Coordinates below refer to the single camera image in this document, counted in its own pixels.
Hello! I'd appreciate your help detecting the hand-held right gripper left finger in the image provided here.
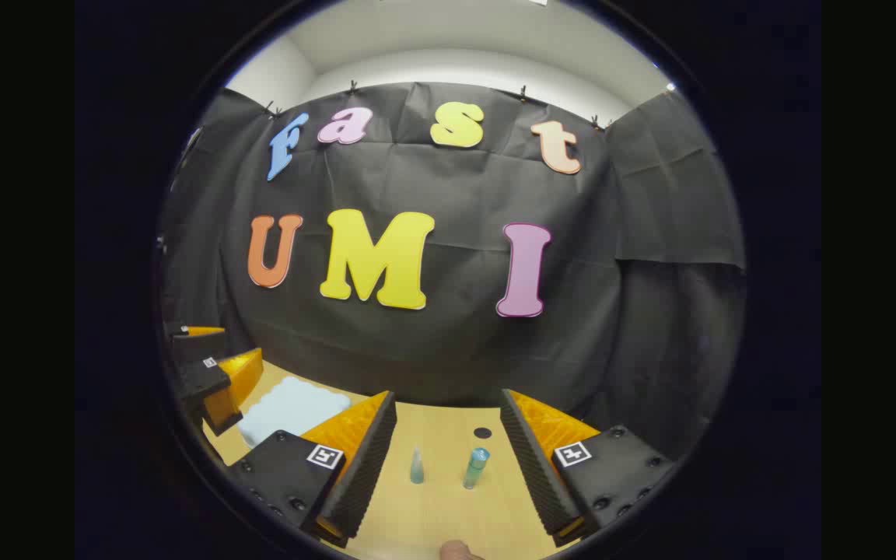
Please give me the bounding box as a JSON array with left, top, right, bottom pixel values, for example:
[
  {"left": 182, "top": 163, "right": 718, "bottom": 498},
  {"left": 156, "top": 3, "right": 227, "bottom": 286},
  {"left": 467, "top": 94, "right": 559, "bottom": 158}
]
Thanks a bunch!
[{"left": 229, "top": 390, "right": 399, "bottom": 548}]

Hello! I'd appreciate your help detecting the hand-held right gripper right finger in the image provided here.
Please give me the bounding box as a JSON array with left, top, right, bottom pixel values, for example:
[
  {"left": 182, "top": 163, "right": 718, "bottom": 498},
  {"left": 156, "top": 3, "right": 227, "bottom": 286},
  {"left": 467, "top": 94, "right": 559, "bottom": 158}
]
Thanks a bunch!
[{"left": 500, "top": 388, "right": 677, "bottom": 548}]

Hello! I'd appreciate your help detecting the blue skin care bottle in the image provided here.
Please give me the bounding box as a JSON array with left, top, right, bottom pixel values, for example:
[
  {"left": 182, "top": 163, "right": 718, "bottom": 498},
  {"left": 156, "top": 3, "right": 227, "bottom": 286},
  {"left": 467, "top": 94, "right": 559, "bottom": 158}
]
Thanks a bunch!
[{"left": 462, "top": 447, "right": 491, "bottom": 490}]

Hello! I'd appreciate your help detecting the light blue suitcase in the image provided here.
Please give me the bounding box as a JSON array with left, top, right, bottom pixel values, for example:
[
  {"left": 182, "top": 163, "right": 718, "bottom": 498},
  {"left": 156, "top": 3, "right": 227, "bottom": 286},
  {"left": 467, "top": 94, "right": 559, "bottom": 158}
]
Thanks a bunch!
[{"left": 236, "top": 376, "right": 352, "bottom": 450}]

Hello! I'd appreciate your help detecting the black backdrop cloth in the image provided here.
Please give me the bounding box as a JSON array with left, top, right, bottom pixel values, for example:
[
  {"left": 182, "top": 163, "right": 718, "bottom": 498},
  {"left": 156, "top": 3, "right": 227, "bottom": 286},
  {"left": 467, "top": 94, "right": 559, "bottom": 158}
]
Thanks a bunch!
[{"left": 156, "top": 82, "right": 747, "bottom": 461}]

